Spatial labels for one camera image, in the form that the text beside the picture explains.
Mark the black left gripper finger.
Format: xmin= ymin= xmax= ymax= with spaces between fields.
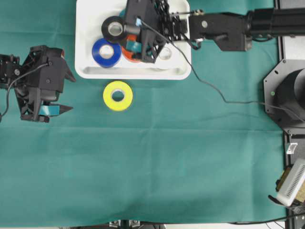
xmin=39 ymin=104 xmax=73 ymax=116
xmin=63 ymin=60 xmax=76 ymax=83

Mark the yellow tape roll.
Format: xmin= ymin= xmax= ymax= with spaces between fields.
xmin=103 ymin=81 xmax=133 ymax=112

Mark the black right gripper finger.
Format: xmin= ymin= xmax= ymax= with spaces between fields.
xmin=125 ymin=40 xmax=142 ymax=53

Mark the white plastic tray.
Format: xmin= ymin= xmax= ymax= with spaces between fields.
xmin=75 ymin=0 xmax=191 ymax=80

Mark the teal tape roll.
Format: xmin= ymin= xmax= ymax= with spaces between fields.
xmin=119 ymin=9 xmax=126 ymax=18

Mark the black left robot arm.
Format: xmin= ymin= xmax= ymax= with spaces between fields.
xmin=0 ymin=45 xmax=76 ymax=123

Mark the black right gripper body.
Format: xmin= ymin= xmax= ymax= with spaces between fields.
xmin=137 ymin=0 xmax=190 ymax=63

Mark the red tape roll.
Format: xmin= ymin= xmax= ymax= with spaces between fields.
xmin=122 ymin=34 xmax=141 ymax=63

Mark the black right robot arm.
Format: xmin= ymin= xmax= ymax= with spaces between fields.
xmin=123 ymin=0 xmax=305 ymax=63

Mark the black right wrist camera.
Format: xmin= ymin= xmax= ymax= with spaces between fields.
xmin=123 ymin=0 xmax=159 ymax=35

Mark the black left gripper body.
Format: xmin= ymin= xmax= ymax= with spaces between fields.
xmin=13 ymin=45 xmax=57 ymax=123

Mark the white tape roll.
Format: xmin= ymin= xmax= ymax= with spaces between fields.
xmin=155 ymin=45 xmax=180 ymax=70

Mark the blue tape roll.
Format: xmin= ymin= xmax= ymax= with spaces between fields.
xmin=91 ymin=38 xmax=122 ymax=68

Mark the black thin cable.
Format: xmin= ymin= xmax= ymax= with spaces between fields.
xmin=140 ymin=21 xmax=305 ymax=122

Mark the black tape roll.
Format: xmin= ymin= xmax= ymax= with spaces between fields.
xmin=101 ymin=16 xmax=127 ymax=45

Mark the silver vented box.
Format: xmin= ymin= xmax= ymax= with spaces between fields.
xmin=276 ymin=158 xmax=305 ymax=207

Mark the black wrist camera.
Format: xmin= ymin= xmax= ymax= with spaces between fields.
xmin=123 ymin=0 xmax=159 ymax=35
xmin=39 ymin=46 xmax=69 ymax=102

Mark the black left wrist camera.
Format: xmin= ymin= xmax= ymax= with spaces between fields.
xmin=39 ymin=46 xmax=69 ymax=102

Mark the green table cloth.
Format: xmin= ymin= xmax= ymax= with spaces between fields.
xmin=0 ymin=0 xmax=286 ymax=227

